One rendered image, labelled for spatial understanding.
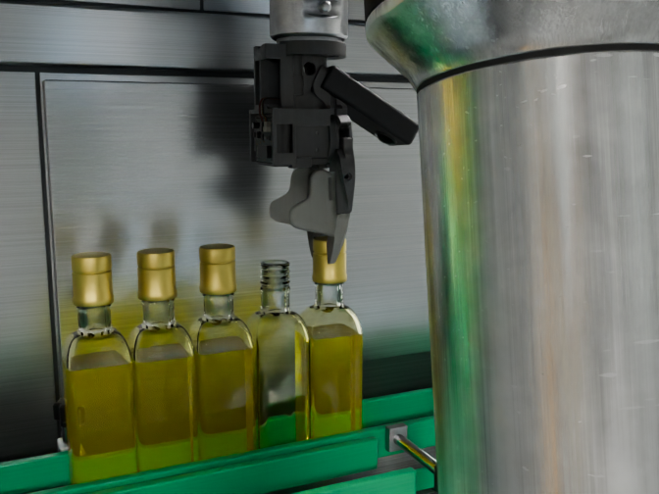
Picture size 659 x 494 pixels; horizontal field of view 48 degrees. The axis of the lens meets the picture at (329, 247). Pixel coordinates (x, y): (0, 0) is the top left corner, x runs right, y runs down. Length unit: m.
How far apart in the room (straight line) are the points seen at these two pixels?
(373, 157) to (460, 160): 0.69
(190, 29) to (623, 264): 0.68
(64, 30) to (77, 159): 0.13
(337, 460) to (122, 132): 0.40
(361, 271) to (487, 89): 0.71
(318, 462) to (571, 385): 0.55
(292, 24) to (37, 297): 0.39
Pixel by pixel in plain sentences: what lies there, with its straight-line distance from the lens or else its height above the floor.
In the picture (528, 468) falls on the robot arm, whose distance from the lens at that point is 0.21.
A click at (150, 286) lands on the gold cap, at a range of 0.68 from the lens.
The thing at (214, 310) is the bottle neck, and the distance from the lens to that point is 0.70.
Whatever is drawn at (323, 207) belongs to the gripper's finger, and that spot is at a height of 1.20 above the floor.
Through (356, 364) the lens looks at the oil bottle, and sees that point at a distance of 0.76.
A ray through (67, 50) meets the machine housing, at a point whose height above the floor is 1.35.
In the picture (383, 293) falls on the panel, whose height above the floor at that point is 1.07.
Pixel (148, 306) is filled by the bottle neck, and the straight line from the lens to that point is 0.69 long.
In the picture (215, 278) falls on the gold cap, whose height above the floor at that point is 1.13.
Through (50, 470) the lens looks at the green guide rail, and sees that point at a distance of 0.78.
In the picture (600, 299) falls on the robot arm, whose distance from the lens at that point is 0.20.
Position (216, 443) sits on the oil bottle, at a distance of 0.73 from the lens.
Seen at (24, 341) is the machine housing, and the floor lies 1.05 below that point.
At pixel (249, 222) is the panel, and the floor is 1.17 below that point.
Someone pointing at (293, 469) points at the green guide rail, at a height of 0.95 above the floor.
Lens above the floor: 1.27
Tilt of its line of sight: 9 degrees down
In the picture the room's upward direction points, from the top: straight up
